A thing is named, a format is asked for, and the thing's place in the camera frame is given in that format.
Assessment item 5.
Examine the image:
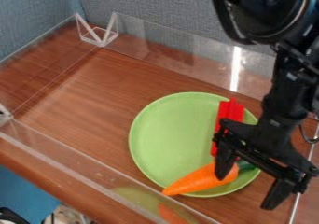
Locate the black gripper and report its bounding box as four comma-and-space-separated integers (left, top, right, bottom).
213, 117, 319, 210

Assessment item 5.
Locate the orange toy carrot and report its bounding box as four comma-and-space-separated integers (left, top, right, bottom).
160, 161, 259, 197

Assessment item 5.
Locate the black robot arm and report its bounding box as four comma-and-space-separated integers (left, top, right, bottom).
212, 0, 319, 210

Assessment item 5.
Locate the green plate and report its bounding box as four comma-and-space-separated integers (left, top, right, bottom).
128, 92, 260, 198

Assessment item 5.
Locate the red toy block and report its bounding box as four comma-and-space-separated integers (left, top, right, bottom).
209, 96, 247, 158

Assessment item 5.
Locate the black cable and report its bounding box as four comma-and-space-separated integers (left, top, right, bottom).
297, 109, 319, 145

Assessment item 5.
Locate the clear acrylic enclosure wall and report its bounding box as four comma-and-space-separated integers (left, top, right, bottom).
0, 11, 319, 224

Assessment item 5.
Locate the clear acrylic corner bracket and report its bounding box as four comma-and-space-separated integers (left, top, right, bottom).
74, 13, 120, 48

